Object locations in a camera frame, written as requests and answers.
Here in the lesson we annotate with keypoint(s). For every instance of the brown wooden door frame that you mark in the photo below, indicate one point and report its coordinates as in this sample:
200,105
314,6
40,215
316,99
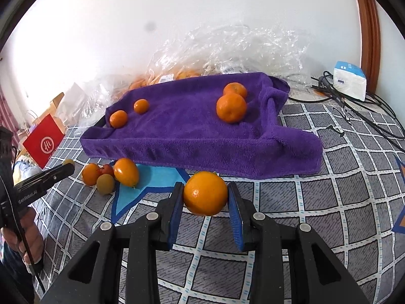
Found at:
368,38

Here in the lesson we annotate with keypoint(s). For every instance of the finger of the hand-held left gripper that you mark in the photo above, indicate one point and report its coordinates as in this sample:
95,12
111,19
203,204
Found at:
58,173

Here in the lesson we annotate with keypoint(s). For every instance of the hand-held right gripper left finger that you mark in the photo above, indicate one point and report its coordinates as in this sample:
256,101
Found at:
175,215

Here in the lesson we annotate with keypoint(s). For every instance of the red paper bag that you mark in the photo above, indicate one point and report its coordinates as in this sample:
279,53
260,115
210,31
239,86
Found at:
42,142

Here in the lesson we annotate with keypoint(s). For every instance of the small yellow cherry tomato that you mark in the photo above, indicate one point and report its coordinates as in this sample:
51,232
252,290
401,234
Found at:
67,162
105,184

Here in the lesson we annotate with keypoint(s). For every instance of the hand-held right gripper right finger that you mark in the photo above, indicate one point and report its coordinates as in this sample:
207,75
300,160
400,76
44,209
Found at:
235,218

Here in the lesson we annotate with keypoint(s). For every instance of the person's left hand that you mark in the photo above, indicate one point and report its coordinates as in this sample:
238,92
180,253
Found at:
30,237

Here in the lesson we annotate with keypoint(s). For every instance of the red cherry tomato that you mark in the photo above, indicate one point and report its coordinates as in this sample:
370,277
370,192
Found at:
108,169

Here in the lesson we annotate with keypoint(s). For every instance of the purple towel covered tray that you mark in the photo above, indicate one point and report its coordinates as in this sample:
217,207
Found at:
183,126

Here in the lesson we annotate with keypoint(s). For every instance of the small orange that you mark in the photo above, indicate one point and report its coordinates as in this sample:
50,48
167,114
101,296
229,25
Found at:
141,106
118,119
90,174
205,193

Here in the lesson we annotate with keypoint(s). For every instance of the clear bag of oranges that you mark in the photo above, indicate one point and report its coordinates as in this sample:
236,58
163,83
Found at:
164,77

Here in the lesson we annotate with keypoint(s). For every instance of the mandarin orange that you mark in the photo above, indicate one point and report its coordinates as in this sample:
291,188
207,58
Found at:
235,88
231,109

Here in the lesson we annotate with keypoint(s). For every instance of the oval orange kumquat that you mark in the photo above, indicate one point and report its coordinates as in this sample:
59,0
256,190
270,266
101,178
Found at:
126,171

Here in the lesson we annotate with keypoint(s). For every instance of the grey plastic bag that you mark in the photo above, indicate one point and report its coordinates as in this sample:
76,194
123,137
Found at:
77,101

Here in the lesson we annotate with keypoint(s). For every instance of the crumpled clear plastic bag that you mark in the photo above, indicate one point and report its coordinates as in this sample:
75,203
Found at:
237,47

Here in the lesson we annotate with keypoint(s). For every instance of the checked grey tablecloth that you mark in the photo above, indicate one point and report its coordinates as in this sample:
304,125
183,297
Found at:
316,196

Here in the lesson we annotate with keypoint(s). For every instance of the blue white tissue pack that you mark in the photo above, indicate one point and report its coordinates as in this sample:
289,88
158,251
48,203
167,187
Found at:
349,79

